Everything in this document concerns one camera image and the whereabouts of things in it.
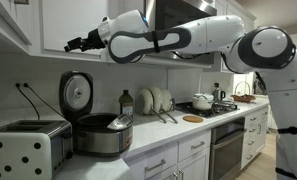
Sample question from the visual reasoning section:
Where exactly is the black power cable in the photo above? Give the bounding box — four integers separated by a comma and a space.
14, 82, 42, 122
22, 82, 66, 119

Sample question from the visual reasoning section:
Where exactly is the cream frying pan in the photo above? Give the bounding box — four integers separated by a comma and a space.
136, 87, 168, 125

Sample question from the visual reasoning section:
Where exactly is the white base cabinet door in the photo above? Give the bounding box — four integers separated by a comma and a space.
177, 147, 212, 180
147, 164, 180, 180

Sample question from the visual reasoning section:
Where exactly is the dark olive oil bottle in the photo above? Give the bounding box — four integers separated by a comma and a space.
118, 89, 135, 118

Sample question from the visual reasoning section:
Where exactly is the stainless steel microwave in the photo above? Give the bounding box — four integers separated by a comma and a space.
143, 0, 219, 66

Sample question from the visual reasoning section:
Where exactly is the white drawer bank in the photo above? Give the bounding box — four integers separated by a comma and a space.
240, 105, 270, 170

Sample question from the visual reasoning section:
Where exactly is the white wall cabinet unit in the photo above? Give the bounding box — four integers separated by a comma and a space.
215, 0, 257, 31

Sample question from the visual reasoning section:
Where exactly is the black gas cooktop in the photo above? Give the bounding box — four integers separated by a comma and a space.
175, 100, 240, 119

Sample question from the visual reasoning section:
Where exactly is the white polka dot toaster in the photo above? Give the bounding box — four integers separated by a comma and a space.
0, 119, 74, 180

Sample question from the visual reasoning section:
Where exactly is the stainless rice cooker body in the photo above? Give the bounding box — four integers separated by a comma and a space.
71, 112, 135, 158

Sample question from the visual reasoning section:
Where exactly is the white drawer front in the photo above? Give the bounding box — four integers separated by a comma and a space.
177, 129, 212, 163
125, 142, 179, 180

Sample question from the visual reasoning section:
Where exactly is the white pot with lid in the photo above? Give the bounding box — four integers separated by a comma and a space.
191, 93, 215, 111

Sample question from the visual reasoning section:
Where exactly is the stainless steel oven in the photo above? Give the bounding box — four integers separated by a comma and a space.
209, 116, 247, 180

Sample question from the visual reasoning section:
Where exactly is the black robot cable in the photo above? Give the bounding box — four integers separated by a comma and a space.
172, 49, 211, 62

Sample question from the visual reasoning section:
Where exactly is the wicker basket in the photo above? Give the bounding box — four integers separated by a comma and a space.
230, 80, 257, 104

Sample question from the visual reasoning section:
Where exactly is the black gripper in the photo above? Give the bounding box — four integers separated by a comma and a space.
63, 28, 106, 53

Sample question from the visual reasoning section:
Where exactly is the round cork trivet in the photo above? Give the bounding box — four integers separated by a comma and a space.
182, 114, 205, 124

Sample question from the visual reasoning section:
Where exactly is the black rice cooker lid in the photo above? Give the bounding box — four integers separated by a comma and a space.
58, 70, 95, 125

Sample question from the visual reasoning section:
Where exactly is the metal kettle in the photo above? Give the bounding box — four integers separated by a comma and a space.
211, 82, 227, 103

